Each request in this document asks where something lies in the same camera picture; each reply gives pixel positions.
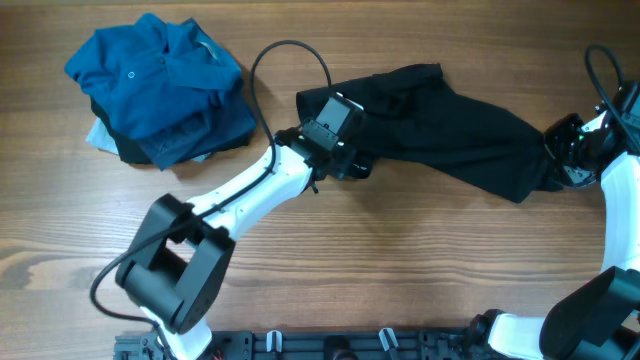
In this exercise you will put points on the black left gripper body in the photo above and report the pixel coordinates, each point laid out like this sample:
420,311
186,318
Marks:
344,156

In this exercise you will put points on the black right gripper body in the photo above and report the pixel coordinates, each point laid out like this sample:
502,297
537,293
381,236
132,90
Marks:
566,144

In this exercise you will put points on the black polo shirt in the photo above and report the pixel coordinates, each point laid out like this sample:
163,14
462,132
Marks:
412,114

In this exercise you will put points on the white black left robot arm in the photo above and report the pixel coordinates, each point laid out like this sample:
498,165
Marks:
179,256

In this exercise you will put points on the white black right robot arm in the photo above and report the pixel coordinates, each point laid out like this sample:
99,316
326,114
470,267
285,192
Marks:
589,323

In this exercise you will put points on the folded dark navy garment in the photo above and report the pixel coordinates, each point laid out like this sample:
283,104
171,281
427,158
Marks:
221,128

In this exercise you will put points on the blue polo shirt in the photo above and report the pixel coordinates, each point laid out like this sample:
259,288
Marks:
152,74

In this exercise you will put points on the folded black garment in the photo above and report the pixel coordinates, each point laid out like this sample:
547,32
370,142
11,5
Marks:
129,150

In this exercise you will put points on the folded light grey garment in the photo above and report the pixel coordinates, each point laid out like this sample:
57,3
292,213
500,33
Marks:
99,138

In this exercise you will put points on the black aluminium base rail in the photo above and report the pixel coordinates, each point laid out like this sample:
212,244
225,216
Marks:
429,344

